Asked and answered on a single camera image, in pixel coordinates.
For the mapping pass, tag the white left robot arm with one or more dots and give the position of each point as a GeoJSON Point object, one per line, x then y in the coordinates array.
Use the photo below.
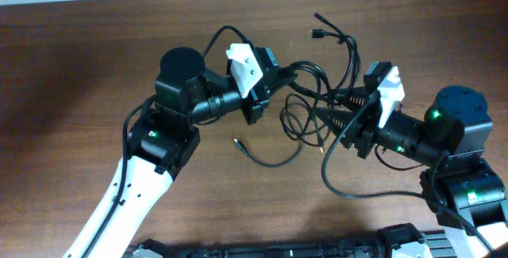
{"type": "Point", "coordinates": [157, 145]}

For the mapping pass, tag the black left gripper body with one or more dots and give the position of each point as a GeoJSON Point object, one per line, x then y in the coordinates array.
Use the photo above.
{"type": "Point", "coordinates": [255, 102]}

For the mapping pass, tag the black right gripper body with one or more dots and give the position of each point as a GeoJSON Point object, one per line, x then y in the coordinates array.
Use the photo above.
{"type": "Point", "coordinates": [365, 134]}

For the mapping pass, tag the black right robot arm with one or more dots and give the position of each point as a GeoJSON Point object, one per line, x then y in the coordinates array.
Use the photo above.
{"type": "Point", "coordinates": [460, 187]}

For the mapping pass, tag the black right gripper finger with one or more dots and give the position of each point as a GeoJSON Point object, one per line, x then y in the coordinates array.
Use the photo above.
{"type": "Point", "coordinates": [340, 122]}
{"type": "Point", "coordinates": [357, 96]}

